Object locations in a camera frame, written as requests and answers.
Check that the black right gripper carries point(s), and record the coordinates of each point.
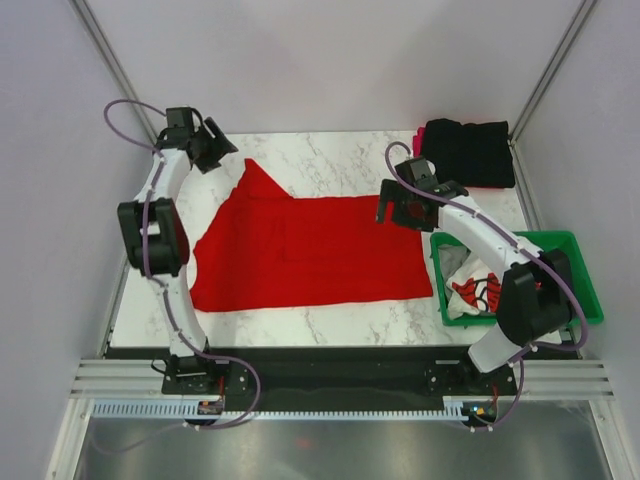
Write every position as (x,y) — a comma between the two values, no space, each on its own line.
(392,192)

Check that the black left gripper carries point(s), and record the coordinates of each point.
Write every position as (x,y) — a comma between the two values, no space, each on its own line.
(220,147)

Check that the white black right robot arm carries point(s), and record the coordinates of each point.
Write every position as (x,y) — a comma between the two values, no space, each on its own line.
(536,296)

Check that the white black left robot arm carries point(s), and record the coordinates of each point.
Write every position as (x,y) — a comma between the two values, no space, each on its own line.
(155,239)

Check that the grey t-shirt in bin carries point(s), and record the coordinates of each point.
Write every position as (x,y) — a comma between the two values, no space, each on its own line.
(450,259)

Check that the folded pink t-shirt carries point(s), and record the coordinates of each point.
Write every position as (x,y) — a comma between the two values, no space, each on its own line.
(417,141)

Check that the folded black t-shirt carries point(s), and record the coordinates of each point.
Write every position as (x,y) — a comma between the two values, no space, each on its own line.
(473,155)

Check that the white red printed t-shirt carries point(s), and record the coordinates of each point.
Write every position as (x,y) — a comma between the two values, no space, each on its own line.
(474,290)

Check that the green plastic bin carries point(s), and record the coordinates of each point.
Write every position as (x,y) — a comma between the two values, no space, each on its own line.
(546,240)

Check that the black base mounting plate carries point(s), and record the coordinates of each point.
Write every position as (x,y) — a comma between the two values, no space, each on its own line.
(421,373)

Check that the aluminium frame post left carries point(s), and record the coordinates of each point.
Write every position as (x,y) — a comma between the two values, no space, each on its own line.
(90,23)

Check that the aluminium frame post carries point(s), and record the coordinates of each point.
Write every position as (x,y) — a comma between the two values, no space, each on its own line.
(567,41)
(90,23)

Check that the aluminium rail right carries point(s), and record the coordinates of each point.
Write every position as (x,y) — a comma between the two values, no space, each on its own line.
(564,380)

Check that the aluminium rail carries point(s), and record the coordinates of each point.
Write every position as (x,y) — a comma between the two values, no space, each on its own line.
(564,380)
(118,379)

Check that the aluminium rail left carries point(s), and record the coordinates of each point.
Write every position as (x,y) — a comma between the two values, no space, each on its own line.
(118,379)

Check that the white slotted cable duct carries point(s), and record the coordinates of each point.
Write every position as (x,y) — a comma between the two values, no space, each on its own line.
(196,410)

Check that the aluminium frame post right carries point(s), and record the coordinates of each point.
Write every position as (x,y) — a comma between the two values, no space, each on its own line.
(567,41)

